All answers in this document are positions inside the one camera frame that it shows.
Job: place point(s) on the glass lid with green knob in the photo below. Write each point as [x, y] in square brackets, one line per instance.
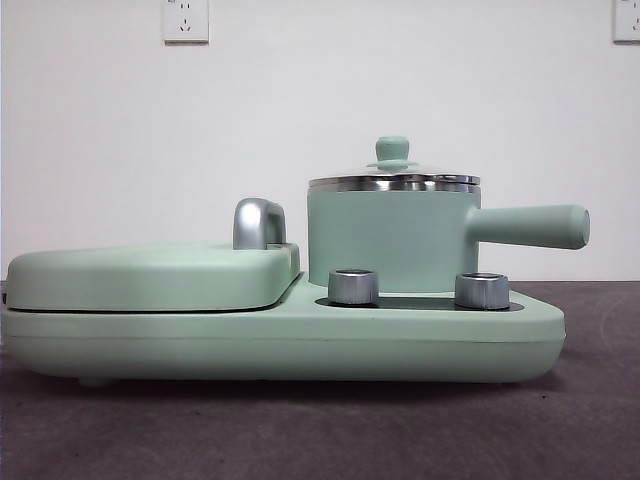
[392, 149]

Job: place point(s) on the silver control knob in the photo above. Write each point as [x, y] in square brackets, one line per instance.
[352, 287]
[481, 291]

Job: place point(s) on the mint green breakfast maker base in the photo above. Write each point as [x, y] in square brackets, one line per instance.
[350, 345]

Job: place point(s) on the white wall socket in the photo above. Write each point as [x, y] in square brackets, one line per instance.
[185, 20]
[627, 20]

